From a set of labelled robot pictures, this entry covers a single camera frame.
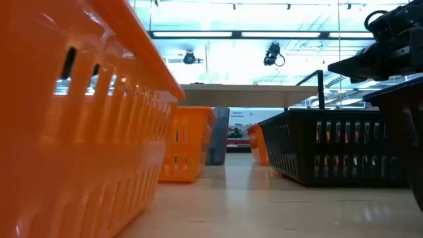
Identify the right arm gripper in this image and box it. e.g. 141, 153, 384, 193
327, 27, 423, 85

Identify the black plastic basket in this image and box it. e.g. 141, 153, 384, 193
257, 108, 409, 188
362, 74, 423, 214

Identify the grey plastic basket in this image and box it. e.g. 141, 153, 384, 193
205, 106, 231, 166

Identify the large orange plastic basket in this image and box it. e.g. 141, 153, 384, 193
0, 0, 186, 238

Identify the black metal shelf leg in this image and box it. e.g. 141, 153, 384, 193
295, 69, 327, 110

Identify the light wooden shelf board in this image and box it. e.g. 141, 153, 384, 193
178, 83, 320, 109

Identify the overhead light bar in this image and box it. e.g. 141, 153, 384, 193
147, 30, 376, 41

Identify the distant red bench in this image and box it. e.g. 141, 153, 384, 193
226, 138, 251, 148

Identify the round black ceiling device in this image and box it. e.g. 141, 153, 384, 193
182, 50, 204, 65

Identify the thin hanging cord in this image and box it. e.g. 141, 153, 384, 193
336, 0, 342, 110

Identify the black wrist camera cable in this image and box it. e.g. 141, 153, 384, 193
364, 9, 390, 33

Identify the black overhead camera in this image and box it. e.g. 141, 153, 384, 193
263, 42, 286, 67

